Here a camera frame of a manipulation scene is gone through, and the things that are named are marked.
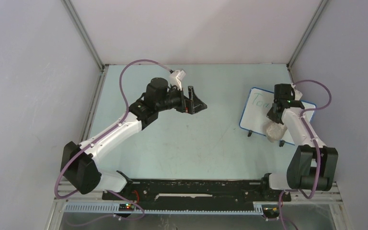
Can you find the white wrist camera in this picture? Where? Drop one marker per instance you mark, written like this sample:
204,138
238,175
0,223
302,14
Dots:
297,94
176,77

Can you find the aluminium frame post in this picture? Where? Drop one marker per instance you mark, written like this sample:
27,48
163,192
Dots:
72,11
307,32

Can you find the grey eraser sponge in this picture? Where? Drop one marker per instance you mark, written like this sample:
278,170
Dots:
274,131

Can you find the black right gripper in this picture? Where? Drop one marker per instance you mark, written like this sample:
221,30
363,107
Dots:
270,115

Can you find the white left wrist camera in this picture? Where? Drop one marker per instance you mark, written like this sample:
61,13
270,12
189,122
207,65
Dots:
176,77

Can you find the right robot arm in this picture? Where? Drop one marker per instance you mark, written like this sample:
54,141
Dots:
313,164

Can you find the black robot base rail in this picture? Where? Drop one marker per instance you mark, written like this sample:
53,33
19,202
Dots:
199,195

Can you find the left aluminium frame post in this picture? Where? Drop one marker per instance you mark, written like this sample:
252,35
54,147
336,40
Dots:
72,11

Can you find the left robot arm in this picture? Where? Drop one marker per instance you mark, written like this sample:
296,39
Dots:
80,162

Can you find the grey slotted cable duct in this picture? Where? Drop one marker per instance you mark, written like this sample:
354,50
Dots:
125,208

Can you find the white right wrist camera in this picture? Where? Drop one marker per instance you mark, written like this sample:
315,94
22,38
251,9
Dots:
297,94

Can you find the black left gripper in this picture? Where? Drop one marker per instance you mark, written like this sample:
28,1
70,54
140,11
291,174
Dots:
196,105

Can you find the right aluminium frame post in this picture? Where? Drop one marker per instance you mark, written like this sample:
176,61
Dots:
307,32

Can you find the blue framed small whiteboard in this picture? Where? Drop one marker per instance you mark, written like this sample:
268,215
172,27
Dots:
254,118

